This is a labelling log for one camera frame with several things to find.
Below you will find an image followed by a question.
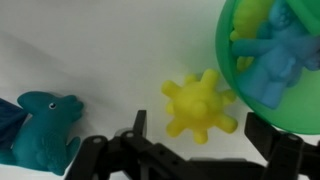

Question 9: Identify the light blue toy figure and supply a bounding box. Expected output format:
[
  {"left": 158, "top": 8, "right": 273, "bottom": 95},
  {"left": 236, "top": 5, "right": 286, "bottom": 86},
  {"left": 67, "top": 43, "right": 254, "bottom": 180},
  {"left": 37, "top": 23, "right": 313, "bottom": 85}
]
[{"left": 231, "top": 0, "right": 320, "bottom": 110}]

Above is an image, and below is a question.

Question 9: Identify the green plastic bowl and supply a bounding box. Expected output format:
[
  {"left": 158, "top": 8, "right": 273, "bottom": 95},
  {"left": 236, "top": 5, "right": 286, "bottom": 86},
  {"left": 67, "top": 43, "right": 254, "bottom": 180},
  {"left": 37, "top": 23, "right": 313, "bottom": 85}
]
[{"left": 214, "top": 0, "right": 320, "bottom": 136}]

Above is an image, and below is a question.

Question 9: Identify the yellow-green rubber toy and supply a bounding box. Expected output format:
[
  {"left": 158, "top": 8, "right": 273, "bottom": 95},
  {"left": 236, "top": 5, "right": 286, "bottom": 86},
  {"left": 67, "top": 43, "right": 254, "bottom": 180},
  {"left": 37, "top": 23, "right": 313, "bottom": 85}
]
[{"left": 229, "top": 0, "right": 277, "bottom": 72}]

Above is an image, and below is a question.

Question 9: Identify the blue soft block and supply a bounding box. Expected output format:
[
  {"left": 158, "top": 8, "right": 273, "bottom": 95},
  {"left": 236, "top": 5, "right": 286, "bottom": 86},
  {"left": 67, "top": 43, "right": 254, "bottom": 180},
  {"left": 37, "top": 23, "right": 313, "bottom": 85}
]
[{"left": 0, "top": 97, "right": 29, "bottom": 152}]

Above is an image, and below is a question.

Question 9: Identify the green toy block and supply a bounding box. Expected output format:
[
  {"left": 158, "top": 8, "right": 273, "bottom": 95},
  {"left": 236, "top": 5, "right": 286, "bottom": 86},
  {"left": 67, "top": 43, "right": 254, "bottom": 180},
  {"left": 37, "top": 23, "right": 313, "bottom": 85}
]
[{"left": 285, "top": 0, "right": 320, "bottom": 37}]

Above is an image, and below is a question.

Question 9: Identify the yellow spiky toy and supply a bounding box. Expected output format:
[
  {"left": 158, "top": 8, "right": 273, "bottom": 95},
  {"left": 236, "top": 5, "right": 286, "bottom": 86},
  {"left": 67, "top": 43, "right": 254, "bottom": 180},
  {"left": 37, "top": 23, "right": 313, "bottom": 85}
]
[{"left": 161, "top": 68, "right": 239, "bottom": 145}]

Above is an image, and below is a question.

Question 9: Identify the teal squirrel toy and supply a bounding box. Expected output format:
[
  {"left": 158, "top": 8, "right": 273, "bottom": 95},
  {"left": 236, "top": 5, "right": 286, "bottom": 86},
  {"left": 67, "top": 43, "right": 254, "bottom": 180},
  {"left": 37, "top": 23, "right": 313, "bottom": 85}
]
[{"left": 0, "top": 90, "right": 85, "bottom": 177}]

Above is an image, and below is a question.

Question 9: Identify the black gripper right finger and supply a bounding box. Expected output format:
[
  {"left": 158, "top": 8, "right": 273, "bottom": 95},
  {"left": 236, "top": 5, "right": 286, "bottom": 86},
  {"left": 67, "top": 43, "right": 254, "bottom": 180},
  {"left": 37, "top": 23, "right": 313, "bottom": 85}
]
[{"left": 244, "top": 111, "right": 320, "bottom": 180}]

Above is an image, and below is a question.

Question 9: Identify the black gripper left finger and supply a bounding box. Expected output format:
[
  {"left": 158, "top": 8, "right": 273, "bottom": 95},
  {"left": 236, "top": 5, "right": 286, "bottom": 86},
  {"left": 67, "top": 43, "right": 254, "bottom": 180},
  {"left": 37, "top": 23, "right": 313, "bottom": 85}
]
[{"left": 63, "top": 109, "right": 188, "bottom": 180}]

